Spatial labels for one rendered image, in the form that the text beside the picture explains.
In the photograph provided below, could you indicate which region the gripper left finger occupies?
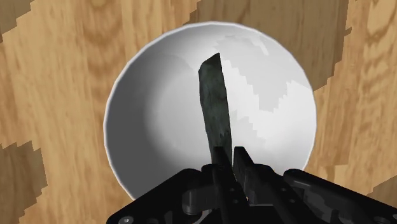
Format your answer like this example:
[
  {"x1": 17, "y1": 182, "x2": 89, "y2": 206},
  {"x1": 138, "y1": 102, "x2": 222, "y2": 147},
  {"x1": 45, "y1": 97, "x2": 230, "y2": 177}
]
[{"x1": 106, "y1": 146, "x2": 249, "y2": 224}]

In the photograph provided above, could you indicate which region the white bowl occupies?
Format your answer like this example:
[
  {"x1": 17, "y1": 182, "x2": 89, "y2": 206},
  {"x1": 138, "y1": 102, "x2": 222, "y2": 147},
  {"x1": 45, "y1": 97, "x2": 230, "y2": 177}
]
[{"x1": 103, "y1": 20, "x2": 317, "y2": 201}]

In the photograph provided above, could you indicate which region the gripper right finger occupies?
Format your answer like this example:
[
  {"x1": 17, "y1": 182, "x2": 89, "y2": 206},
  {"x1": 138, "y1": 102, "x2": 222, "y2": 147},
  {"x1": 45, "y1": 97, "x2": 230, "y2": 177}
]
[{"x1": 233, "y1": 146, "x2": 397, "y2": 224}]

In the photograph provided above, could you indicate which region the dark green blade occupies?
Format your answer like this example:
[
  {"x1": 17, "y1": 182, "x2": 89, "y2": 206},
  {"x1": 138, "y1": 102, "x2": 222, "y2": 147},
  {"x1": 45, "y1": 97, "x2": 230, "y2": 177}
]
[{"x1": 197, "y1": 52, "x2": 233, "y2": 165}]

